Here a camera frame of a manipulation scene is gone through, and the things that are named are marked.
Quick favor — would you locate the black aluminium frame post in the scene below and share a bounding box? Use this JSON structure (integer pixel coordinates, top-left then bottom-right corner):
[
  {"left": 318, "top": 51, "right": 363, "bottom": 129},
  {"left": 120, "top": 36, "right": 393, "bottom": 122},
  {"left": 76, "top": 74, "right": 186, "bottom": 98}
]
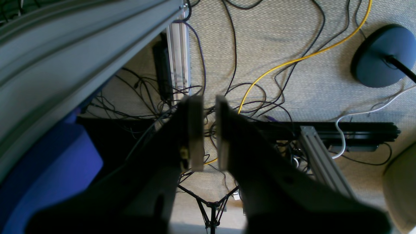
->
[{"left": 253, "top": 122, "right": 401, "bottom": 143}]

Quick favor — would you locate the yellow floor cable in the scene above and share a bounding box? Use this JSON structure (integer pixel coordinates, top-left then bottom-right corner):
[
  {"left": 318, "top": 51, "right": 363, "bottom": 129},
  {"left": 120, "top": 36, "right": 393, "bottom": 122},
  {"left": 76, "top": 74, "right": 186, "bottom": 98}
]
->
[{"left": 205, "top": 0, "right": 372, "bottom": 165}]

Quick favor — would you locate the dark round stand base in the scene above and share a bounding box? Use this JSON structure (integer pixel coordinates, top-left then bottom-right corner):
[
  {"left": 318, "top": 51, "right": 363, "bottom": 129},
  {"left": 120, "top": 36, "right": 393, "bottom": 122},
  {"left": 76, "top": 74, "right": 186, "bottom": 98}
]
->
[{"left": 350, "top": 24, "right": 416, "bottom": 88}]

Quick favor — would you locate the white floor cable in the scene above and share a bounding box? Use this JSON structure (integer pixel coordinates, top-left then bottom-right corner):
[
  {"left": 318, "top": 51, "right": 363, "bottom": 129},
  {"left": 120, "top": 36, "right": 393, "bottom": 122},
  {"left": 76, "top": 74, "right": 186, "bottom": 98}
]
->
[{"left": 331, "top": 85, "right": 416, "bottom": 160}]

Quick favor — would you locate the black tripod stand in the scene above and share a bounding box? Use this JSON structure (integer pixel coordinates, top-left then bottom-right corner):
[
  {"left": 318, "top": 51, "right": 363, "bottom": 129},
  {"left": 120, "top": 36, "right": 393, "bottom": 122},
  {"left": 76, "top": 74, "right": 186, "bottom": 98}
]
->
[{"left": 177, "top": 185, "right": 240, "bottom": 234}]

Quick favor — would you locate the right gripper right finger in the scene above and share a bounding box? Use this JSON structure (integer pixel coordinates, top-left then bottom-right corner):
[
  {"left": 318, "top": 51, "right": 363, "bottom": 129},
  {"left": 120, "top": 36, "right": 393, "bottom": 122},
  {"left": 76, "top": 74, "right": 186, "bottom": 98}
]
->
[{"left": 216, "top": 95, "right": 391, "bottom": 234}]

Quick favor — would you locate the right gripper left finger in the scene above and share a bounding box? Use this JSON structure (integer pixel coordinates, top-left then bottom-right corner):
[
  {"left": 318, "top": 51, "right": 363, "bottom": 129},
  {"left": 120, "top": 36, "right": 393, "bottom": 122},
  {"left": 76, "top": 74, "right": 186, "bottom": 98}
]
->
[{"left": 25, "top": 95, "right": 204, "bottom": 234}]

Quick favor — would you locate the silver aluminium extrusion beam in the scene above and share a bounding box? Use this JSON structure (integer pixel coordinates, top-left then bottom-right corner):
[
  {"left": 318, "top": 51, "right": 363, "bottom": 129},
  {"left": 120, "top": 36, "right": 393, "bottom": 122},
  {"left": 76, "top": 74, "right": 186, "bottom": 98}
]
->
[{"left": 0, "top": 0, "right": 183, "bottom": 180}]

